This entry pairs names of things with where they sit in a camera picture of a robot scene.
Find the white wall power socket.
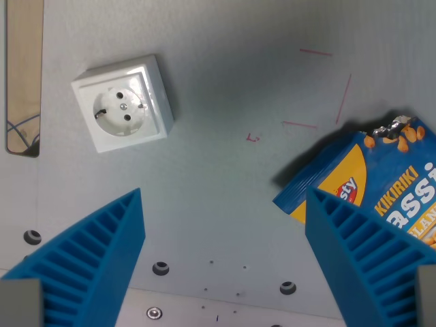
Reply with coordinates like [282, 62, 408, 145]
[70, 54, 175, 154]

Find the blue cable under table slot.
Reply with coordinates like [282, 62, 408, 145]
[6, 114, 41, 151]

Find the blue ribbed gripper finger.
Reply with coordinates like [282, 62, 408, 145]
[305, 185, 436, 327]
[0, 187, 146, 327]

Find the blue yellow peanut snack bag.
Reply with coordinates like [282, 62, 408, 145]
[272, 114, 436, 253]

